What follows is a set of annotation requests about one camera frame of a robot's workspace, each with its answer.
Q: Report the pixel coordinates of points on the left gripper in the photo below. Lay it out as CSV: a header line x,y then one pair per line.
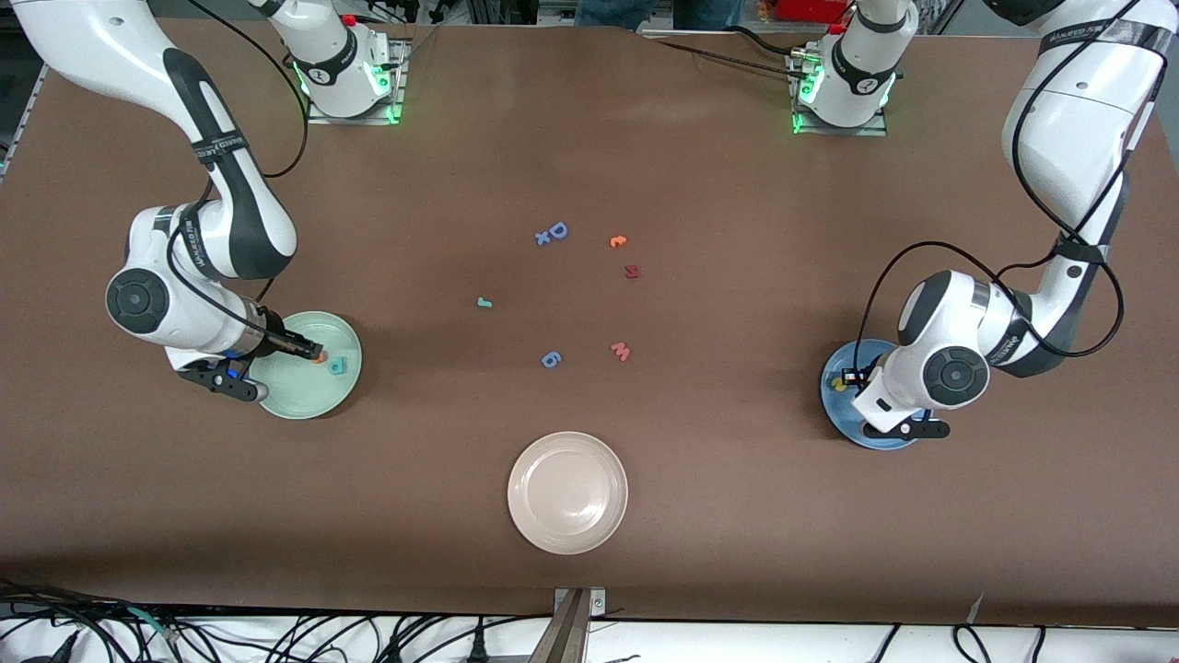
x,y
859,376

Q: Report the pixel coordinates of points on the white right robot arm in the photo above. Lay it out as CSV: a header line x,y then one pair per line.
x,y
184,313

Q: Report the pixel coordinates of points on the person legs in jeans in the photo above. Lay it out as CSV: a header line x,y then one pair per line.
x,y
654,11

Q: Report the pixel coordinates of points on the blue foam number 6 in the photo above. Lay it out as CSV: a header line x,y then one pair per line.
x,y
545,359

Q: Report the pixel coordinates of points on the blue foam letter D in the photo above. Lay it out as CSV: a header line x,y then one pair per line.
x,y
564,232

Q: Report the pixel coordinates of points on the pink foam letter w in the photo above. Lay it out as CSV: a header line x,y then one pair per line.
x,y
621,353

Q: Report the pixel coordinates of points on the metal clamp plate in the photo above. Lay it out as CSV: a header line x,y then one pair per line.
x,y
594,600

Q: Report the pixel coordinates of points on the beige plate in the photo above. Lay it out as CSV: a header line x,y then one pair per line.
x,y
567,493

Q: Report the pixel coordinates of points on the grey metal bar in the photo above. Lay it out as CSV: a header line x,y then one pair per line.
x,y
562,640

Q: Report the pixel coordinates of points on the brown table cover sheet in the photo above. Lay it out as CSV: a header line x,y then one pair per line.
x,y
589,138

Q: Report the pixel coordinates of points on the red box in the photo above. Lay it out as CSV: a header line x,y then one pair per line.
x,y
811,9

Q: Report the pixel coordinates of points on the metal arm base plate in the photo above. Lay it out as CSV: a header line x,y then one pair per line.
x,y
838,132
399,64

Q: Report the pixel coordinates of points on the blue plate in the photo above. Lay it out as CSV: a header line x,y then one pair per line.
x,y
838,410

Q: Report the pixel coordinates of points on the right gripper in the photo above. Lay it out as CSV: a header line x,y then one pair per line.
x,y
278,344

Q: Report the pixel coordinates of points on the mint green plate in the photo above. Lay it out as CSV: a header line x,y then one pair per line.
x,y
304,391

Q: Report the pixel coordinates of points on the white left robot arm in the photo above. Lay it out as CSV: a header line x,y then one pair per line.
x,y
1078,110

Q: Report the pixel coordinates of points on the teal foam letter p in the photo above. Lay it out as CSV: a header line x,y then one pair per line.
x,y
334,365

